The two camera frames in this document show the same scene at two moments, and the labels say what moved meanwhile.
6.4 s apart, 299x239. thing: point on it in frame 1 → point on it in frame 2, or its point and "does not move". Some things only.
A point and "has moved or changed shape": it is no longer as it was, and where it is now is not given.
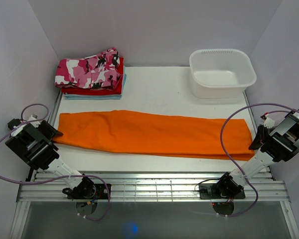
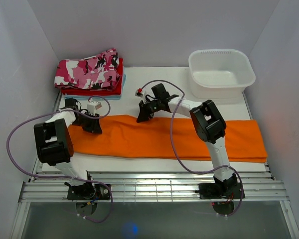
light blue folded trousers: x=68 y=96 does not move
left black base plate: x=101 y=192 does not move
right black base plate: x=215 y=191 does not move
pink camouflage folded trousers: x=100 y=71 does not move
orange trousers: x=148 y=132 has moved or changed shape
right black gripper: x=260 y=134 → x=144 y=112
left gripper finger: x=57 y=133 → x=90 y=125
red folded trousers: x=92 y=91 does not move
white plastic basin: x=221 y=73 does not move
